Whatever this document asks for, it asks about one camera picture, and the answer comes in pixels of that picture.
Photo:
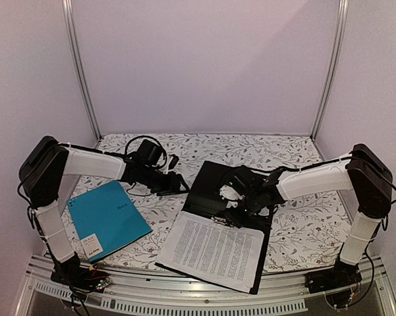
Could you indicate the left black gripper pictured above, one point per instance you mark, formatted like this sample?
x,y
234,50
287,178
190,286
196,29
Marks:
x,y
172,185

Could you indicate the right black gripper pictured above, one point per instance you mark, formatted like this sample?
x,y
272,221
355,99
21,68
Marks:
x,y
237,220

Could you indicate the black clip folder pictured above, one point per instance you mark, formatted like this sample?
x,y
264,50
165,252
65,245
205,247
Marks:
x,y
204,200

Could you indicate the printed paper sheet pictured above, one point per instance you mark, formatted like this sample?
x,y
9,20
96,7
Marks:
x,y
222,255

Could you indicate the blue folder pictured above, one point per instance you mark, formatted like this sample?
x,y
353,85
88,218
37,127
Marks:
x,y
106,221

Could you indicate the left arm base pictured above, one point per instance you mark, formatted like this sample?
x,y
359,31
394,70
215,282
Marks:
x,y
83,279

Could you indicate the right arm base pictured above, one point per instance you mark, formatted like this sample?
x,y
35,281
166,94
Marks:
x,y
343,279

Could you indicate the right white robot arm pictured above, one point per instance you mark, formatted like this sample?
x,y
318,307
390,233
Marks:
x,y
362,180

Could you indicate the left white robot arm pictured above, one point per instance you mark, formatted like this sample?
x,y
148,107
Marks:
x,y
42,172

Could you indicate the floral tablecloth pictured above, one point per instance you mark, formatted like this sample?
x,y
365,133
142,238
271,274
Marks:
x,y
306,233

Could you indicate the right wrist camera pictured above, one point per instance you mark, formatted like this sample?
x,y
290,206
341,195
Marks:
x,y
239,183

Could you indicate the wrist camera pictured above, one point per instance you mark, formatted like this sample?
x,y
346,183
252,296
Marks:
x,y
149,153
239,183

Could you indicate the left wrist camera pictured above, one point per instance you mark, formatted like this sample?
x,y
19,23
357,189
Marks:
x,y
149,153

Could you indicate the front aluminium rail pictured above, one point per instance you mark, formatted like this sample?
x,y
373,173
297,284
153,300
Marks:
x,y
147,292

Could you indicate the left aluminium frame post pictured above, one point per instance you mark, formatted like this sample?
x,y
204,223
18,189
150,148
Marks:
x,y
68,15

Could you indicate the aluminium frame post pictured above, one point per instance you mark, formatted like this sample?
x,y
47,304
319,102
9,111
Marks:
x,y
68,15
338,38

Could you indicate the right aluminium frame post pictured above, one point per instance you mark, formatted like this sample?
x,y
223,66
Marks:
x,y
338,38

